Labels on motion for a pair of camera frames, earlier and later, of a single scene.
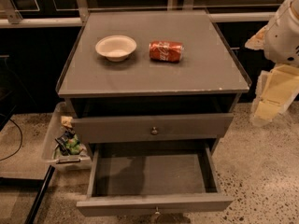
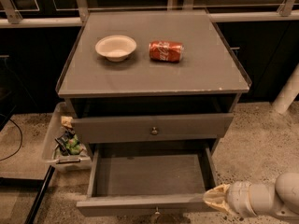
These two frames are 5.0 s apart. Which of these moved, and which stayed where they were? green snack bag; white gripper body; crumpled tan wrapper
Moved: white gripper body
Stayed: crumpled tan wrapper; green snack bag
